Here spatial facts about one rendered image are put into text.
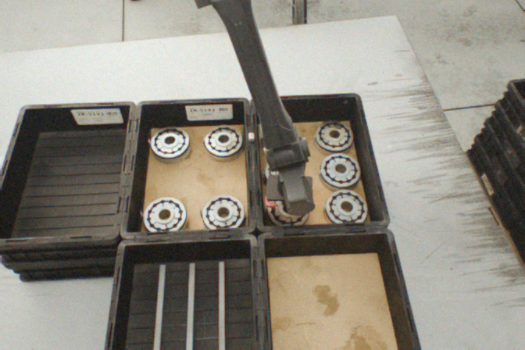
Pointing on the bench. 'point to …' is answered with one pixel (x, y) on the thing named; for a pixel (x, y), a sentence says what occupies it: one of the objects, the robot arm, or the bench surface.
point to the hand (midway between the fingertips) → (287, 206)
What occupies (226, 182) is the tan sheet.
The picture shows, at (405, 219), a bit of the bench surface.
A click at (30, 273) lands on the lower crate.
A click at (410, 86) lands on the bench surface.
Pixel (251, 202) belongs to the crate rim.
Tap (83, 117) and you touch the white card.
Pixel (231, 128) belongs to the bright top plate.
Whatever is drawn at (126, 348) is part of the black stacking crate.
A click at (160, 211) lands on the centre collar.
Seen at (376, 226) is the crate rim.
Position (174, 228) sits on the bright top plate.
